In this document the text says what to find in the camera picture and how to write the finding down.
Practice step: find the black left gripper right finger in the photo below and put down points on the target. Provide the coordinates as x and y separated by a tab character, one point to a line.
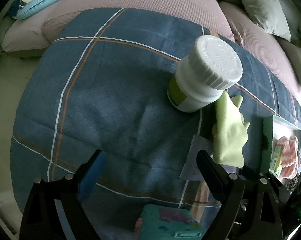
244	212

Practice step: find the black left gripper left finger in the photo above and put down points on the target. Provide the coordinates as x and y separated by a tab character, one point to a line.
40	218

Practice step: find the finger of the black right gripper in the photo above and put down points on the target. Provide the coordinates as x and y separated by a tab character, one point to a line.
255	174

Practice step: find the light green cloth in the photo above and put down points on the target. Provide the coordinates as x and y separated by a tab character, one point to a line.
229	132

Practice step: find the black white spotted scrunchie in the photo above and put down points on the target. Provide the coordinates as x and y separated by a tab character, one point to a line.
293	183

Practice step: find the pink white knitted cloth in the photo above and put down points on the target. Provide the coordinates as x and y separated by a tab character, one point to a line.
290	158

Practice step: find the white tray box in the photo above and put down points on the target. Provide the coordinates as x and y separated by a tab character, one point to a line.
275	127

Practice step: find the teal heart case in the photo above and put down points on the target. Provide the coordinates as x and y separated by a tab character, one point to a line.
166	223

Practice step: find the grey side pillow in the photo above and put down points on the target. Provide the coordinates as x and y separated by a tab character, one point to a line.
293	53

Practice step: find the white pill bottle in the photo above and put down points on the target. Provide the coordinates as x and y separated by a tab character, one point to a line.
211	67

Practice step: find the pink seat cushion right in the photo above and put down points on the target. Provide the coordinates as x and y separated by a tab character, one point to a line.
262	46

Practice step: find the pink seat cushion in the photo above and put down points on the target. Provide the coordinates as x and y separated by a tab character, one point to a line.
40	30
262	46

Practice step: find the blue plaid blanket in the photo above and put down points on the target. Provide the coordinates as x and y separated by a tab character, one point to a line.
102	85

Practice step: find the grey throw pillow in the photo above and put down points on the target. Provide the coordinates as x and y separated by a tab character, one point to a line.
269	16

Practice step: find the pink seat cushion left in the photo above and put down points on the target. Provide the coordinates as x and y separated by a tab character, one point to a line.
40	30

